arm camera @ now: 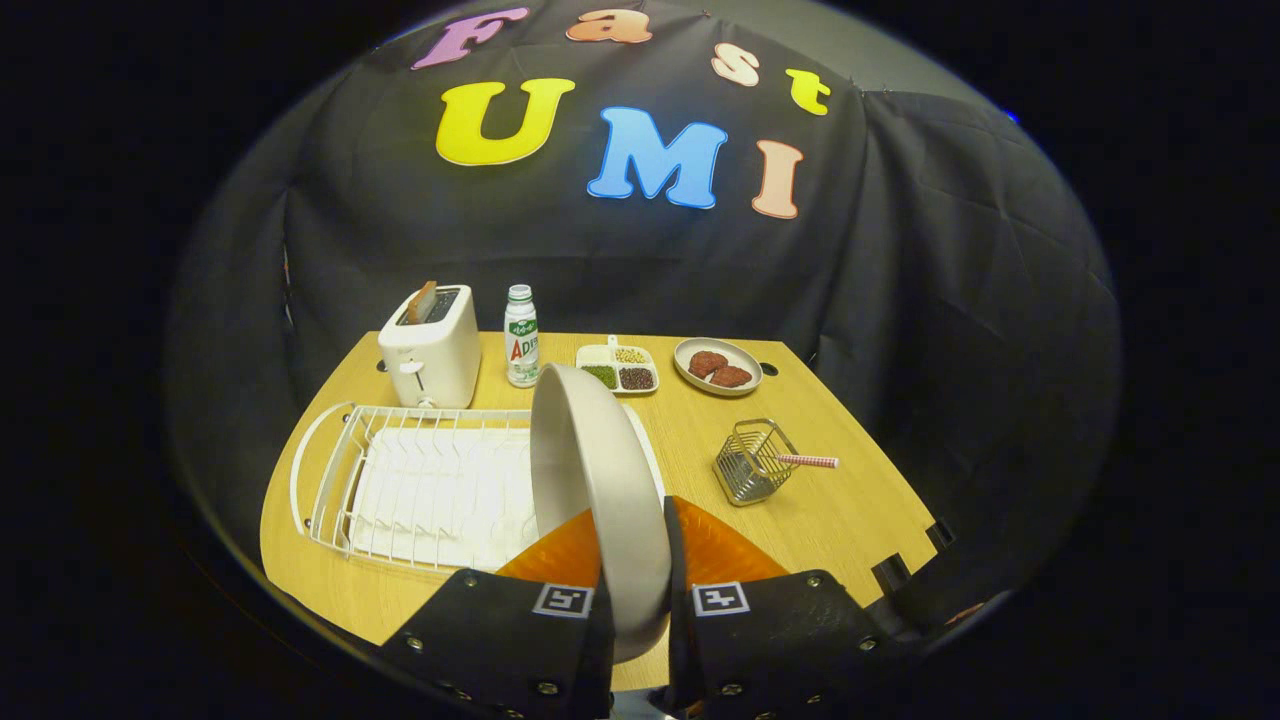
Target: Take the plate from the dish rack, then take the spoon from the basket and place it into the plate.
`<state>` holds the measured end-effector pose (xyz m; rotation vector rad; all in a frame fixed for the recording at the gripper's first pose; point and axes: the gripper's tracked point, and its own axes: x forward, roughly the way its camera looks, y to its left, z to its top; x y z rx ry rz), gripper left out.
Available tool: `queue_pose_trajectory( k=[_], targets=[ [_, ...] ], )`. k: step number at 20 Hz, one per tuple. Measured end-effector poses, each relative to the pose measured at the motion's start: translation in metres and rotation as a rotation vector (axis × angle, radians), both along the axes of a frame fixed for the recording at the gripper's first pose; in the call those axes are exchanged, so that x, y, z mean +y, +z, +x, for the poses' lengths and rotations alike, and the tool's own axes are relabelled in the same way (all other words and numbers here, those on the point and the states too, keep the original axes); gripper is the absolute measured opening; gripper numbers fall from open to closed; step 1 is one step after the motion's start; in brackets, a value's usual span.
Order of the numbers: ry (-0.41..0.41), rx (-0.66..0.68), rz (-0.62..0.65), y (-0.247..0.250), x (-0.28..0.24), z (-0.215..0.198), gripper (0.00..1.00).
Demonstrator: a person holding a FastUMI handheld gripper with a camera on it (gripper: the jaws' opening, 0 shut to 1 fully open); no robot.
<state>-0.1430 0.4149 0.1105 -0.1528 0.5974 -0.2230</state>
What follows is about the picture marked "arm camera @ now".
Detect black backdrop cloth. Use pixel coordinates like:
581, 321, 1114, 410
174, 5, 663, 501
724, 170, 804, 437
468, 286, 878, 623
165, 0, 1121, 641

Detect white divided bean tray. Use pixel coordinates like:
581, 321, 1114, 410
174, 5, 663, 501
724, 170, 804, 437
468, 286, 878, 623
575, 335, 661, 396

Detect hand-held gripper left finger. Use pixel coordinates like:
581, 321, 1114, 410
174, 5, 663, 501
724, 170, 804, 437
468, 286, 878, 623
378, 508, 616, 720

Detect beige round plate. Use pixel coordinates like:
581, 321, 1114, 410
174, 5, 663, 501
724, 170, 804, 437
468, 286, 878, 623
529, 363, 673, 664

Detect white green label bottle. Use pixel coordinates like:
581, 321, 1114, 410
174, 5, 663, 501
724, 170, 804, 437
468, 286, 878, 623
503, 284, 542, 389

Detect beige oval meat plate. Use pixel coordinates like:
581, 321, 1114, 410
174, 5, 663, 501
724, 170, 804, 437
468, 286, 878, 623
672, 337, 765, 398

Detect white drip tray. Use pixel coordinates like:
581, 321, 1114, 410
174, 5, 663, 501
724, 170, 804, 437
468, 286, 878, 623
348, 425, 541, 573

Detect white toaster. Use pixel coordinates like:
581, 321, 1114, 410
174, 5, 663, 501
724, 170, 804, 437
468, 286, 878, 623
377, 284, 483, 410

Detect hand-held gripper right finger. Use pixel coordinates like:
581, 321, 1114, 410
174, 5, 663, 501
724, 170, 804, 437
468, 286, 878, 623
655, 495, 901, 720

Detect white wire dish rack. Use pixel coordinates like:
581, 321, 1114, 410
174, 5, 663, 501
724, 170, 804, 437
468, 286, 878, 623
289, 401, 666, 576

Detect metal wire basket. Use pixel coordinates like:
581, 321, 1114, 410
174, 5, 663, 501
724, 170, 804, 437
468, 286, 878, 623
713, 418, 801, 507

